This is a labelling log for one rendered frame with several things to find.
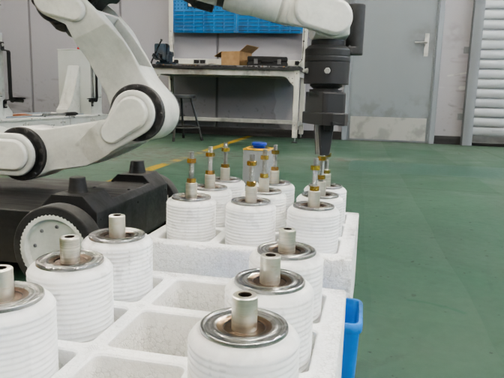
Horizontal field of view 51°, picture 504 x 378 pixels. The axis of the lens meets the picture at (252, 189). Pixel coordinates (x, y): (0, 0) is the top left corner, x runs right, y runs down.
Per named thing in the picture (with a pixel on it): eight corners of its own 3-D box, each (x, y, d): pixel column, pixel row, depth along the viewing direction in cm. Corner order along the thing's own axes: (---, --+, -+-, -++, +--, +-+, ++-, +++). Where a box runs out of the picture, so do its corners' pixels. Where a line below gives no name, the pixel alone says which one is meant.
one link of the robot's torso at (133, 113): (-21, 136, 137) (141, 76, 126) (25, 132, 156) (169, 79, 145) (0, 193, 138) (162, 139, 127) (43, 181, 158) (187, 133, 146)
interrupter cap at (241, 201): (231, 207, 95) (231, 203, 95) (229, 199, 102) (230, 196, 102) (273, 208, 96) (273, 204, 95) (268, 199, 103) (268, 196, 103)
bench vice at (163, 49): (162, 66, 569) (162, 43, 564) (177, 66, 565) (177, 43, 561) (147, 63, 529) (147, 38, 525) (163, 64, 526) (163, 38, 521)
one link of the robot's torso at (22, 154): (-38, 177, 140) (-41, 127, 138) (10, 167, 159) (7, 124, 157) (31, 181, 136) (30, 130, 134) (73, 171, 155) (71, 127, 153)
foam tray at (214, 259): (138, 331, 100) (137, 240, 97) (202, 268, 138) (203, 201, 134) (346, 359, 92) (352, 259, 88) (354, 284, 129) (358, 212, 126)
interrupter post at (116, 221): (105, 239, 72) (104, 216, 71) (113, 235, 74) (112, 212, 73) (121, 241, 71) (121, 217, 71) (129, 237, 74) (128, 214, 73)
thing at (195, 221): (156, 289, 103) (155, 199, 99) (184, 276, 111) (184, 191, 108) (197, 299, 98) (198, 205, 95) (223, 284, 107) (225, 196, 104)
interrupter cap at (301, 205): (322, 203, 101) (322, 199, 101) (341, 211, 94) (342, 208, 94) (286, 205, 99) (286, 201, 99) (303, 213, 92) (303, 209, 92)
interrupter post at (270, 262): (256, 287, 55) (256, 256, 55) (260, 280, 58) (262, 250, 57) (278, 289, 55) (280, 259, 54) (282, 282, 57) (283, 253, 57)
